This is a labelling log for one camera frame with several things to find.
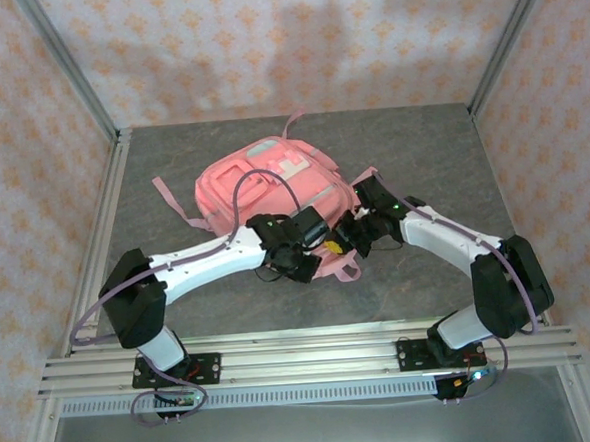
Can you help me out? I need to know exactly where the wide aluminium mounting rail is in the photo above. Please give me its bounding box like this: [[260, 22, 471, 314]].
[[35, 326, 585, 401]]

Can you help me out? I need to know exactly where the aluminium side rail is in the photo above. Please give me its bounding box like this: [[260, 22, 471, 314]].
[[51, 128, 147, 354]]

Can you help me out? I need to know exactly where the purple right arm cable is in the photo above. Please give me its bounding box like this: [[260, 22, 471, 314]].
[[370, 164, 546, 408]]

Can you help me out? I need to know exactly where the small circuit board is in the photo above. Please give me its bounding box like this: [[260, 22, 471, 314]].
[[433, 366, 501, 405], [152, 389, 209, 422]]

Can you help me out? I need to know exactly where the slanted aluminium frame post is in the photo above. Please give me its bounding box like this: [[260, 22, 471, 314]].
[[13, 0, 122, 148], [460, 0, 566, 120]]

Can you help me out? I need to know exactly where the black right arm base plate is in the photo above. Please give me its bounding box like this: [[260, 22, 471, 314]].
[[395, 333, 488, 374]]

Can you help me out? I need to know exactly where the grey metal panel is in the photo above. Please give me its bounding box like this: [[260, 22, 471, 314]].
[[40, 383, 588, 442]]

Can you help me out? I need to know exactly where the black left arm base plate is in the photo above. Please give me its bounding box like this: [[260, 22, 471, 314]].
[[130, 350, 224, 392]]

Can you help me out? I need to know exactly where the grey slotted cable duct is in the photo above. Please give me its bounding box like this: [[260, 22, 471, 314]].
[[59, 376, 440, 420]]

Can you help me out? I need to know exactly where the slim aluminium extrusion bar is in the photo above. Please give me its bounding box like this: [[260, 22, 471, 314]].
[[61, 312, 553, 359]]

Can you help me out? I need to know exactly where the pink student backpack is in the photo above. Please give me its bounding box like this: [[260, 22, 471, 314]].
[[147, 104, 384, 295]]

